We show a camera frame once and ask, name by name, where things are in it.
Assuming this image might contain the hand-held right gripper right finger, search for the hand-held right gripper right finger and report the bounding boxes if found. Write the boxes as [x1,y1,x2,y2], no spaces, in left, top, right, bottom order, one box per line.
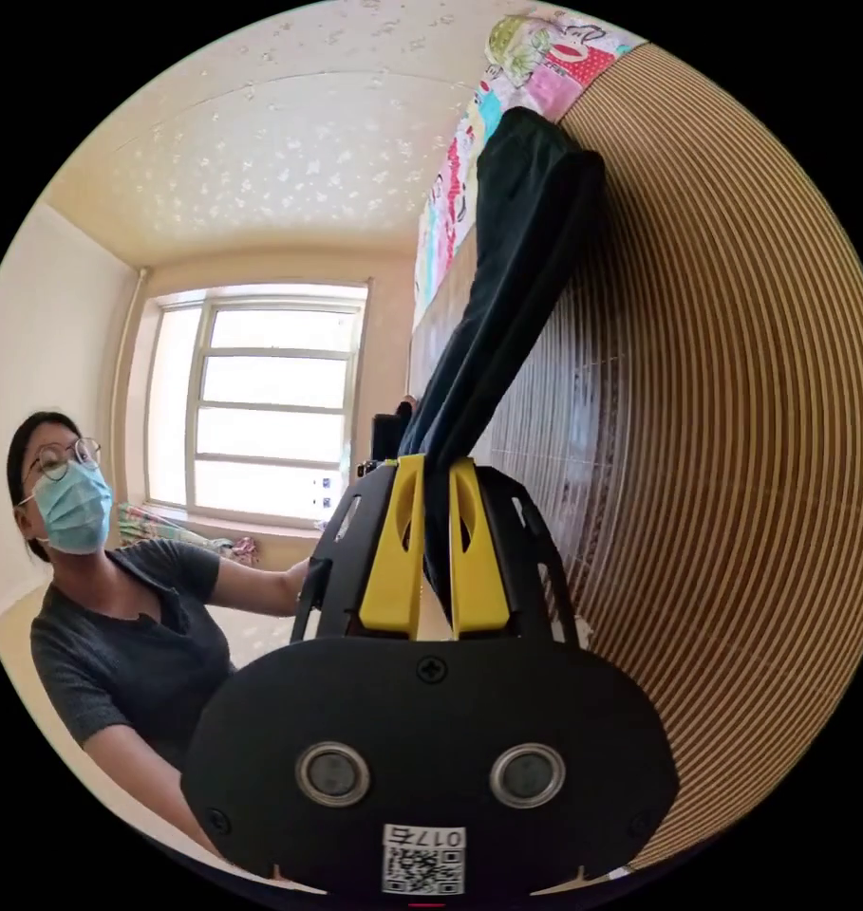
[447,457,512,639]

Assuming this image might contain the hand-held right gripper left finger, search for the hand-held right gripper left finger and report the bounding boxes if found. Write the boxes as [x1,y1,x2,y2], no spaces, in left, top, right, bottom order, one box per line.
[358,454,426,637]

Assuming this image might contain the black pants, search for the black pants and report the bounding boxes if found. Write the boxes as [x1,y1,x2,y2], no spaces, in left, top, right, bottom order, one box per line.
[400,106,608,627]

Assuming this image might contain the person's right forearm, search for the person's right forearm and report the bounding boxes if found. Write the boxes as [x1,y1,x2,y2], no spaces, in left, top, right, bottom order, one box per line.
[82,715,222,866]

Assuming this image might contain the person's left forearm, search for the person's left forearm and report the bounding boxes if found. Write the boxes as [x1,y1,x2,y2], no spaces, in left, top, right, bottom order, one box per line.
[214,554,312,619]

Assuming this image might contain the window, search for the window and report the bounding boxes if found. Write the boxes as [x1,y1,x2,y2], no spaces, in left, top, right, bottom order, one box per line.
[144,283,369,530]

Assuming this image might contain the colourful folded quilt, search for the colourful folded quilt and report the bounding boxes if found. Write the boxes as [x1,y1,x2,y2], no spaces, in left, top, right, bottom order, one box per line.
[117,500,259,568]

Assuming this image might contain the person's body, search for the person's body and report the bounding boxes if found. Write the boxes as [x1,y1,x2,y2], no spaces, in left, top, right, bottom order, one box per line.
[6,410,237,755]

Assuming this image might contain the bed with woven striped mat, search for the bed with woven striped mat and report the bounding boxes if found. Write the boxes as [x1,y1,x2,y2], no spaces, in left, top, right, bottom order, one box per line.
[407,41,863,871]

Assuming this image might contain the colourful patchwork cloth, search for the colourful patchwork cloth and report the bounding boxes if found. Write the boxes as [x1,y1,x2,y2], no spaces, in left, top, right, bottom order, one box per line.
[412,13,649,325]

